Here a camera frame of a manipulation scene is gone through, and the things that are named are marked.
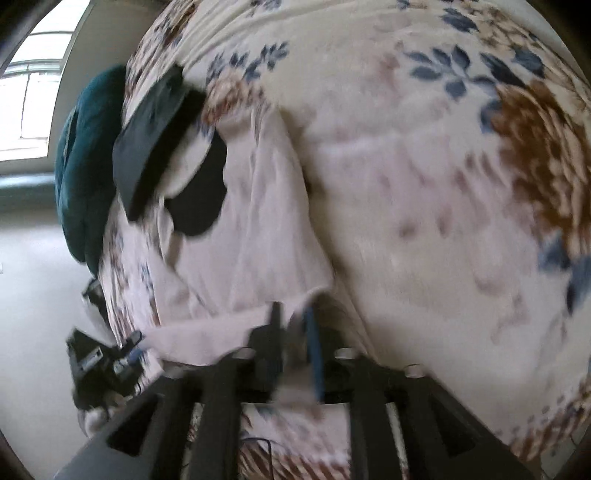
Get window with metal bars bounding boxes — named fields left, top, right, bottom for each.
left=1, top=1, right=89, bottom=161

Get floral bed blanket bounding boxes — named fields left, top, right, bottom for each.
left=99, top=1, right=590, bottom=461

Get folded black garment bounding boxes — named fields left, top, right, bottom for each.
left=113, top=64, right=205, bottom=222

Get beige long sleeve shirt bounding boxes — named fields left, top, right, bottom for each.
left=143, top=102, right=335, bottom=365

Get folded teal velvet quilt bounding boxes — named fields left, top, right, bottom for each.
left=54, top=65, right=126, bottom=275

